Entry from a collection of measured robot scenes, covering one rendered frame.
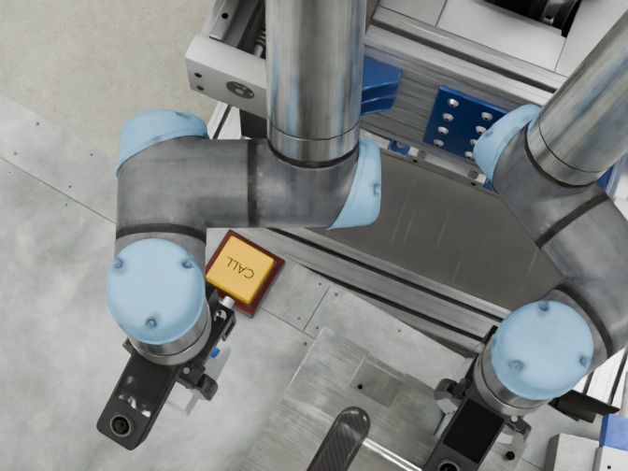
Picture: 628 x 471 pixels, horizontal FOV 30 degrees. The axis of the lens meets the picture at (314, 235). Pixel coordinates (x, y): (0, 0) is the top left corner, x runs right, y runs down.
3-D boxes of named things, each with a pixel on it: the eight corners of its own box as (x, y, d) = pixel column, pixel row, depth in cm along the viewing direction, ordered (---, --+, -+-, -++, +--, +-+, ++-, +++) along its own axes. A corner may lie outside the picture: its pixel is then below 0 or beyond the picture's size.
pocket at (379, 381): (365, 356, 135) (367, 349, 131) (406, 379, 134) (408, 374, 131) (346, 390, 134) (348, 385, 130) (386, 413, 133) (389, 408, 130)
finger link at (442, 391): (467, 401, 124) (497, 399, 116) (459, 415, 124) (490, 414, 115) (430, 378, 124) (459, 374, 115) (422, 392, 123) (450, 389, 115)
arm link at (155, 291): (203, 224, 92) (202, 332, 89) (211, 262, 102) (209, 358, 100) (102, 225, 92) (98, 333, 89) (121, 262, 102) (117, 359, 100)
